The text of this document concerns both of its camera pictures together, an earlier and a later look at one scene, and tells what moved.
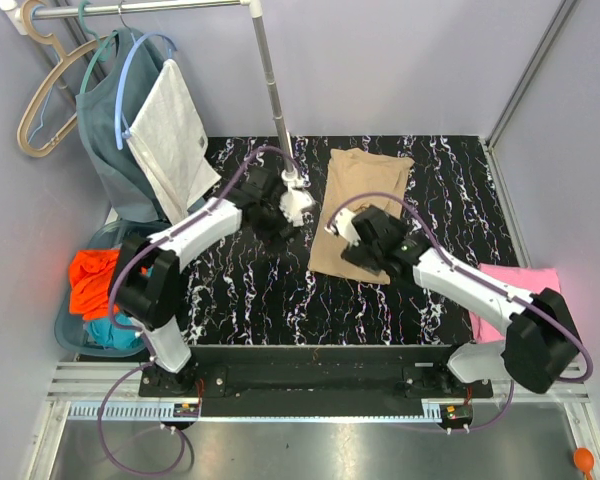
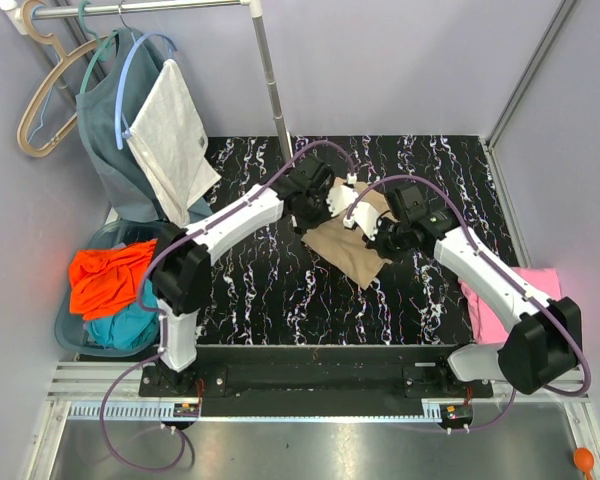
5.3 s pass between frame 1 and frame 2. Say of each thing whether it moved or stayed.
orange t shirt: stayed
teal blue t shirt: stayed
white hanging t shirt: stayed
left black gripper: moved
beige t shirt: moved
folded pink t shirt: stayed
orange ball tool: stayed
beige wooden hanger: stayed
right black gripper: moved
